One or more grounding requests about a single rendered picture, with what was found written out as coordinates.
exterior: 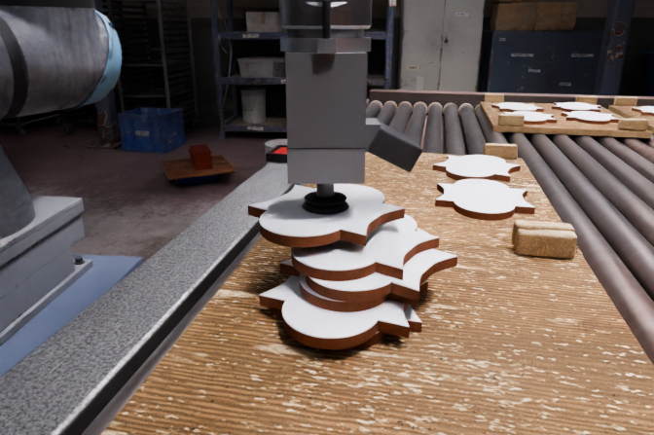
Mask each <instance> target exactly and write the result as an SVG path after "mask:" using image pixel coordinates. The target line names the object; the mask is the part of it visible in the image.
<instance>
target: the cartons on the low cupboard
mask: <svg viewBox="0 0 654 435"><path fill-rule="evenodd" d="M537 1H538V0H493V3H494V4H493V5H492V13H491V17H490V30H493V31H509V30H521V31H531V30H533V31H557V30H559V31H571V30H573V28H574V26H575V22H576V17H577V10H578V2H537Z"/></svg>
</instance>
